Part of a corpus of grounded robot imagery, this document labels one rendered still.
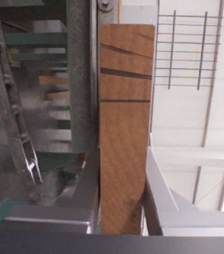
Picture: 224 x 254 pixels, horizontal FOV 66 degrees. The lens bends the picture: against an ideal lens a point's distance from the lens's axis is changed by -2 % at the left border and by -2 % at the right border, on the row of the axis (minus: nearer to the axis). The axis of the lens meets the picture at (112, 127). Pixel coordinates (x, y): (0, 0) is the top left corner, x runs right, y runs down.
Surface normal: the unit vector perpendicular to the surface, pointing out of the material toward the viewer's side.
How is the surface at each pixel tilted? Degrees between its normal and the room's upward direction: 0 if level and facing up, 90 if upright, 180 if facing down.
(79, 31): 90
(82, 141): 90
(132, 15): 90
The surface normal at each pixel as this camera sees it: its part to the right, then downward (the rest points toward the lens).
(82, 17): -0.04, 0.25
